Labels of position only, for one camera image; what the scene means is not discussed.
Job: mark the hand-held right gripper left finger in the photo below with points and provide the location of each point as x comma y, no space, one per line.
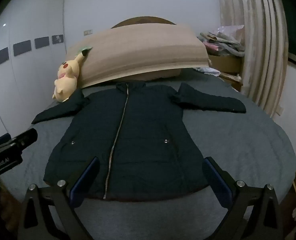
84,182

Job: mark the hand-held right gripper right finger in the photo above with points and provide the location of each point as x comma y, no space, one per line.
216,180

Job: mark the dark navy padded jacket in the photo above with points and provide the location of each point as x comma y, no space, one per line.
143,130

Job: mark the pile of clothes and papers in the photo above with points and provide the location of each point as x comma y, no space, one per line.
222,42

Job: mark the grey-blue bed blanket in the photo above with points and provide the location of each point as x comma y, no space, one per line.
237,142

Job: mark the white wardrobe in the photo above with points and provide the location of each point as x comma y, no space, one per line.
25,80

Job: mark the yellow plush toy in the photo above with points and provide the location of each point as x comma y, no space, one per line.
65,80

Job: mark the white crumpled cloth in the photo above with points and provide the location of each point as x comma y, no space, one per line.
209,71

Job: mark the brown cardboard box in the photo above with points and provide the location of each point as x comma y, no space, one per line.
225,63

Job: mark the beige curtain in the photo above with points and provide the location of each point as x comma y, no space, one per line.
257,55

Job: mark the beige padded headboard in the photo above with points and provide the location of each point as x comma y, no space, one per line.
138,50

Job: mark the dark wooden headboard arch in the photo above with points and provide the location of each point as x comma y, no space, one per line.
143,20

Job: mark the dark green board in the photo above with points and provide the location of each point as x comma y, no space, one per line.
295,30

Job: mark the white wall outlet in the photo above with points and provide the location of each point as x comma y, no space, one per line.
88,32
280,110

